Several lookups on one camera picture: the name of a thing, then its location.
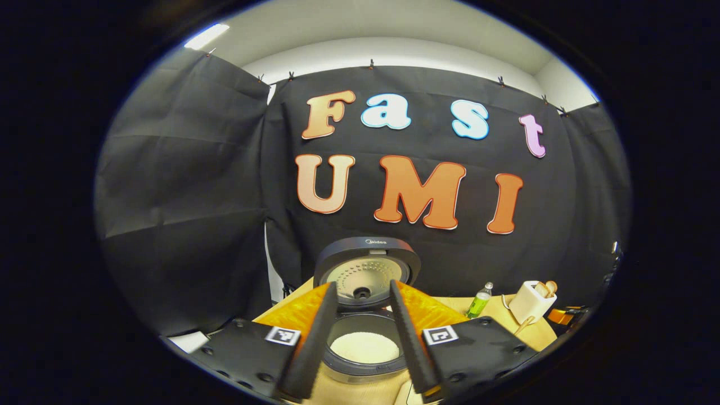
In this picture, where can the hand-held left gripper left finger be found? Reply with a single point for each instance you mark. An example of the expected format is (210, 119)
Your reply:
(315, 343)

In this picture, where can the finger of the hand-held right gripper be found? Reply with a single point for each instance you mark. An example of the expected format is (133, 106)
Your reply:
(559, 316)

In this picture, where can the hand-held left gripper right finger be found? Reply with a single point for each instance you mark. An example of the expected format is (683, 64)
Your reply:
(410, 343)

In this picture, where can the wooden spoon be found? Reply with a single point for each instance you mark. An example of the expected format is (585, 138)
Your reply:
(526, 325)

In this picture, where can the white rice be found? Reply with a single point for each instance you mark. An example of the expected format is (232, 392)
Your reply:
(364, 347)

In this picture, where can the black silver rice cooker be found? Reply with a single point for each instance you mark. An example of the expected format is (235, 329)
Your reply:
(365, 250)

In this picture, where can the toasted bread slice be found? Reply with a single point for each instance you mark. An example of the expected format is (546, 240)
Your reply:
(551, 287)
(541, 290)

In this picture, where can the white toaster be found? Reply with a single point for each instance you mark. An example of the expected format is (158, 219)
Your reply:
(529, 306)

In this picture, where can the green drink bottle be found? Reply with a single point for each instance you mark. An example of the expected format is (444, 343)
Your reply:
(479, 304)

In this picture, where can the black backdrop cloth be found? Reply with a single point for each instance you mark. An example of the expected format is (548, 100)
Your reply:
(180, 180)

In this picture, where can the row of black clips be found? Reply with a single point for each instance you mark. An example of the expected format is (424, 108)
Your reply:
(371, 63)

